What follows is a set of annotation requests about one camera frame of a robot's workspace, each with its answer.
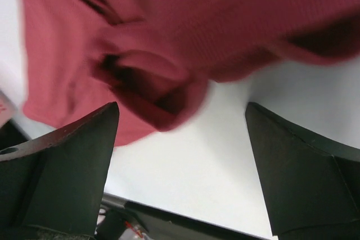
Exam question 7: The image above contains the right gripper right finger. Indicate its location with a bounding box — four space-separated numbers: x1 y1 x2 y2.
245 102 359 239

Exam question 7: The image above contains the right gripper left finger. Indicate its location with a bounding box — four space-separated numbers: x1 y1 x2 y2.
1 102 119 239

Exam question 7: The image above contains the pink tank top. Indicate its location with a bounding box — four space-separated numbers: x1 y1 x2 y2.
22 0 359 146

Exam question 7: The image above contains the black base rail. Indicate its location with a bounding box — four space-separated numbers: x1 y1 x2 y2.
95 193 259 239

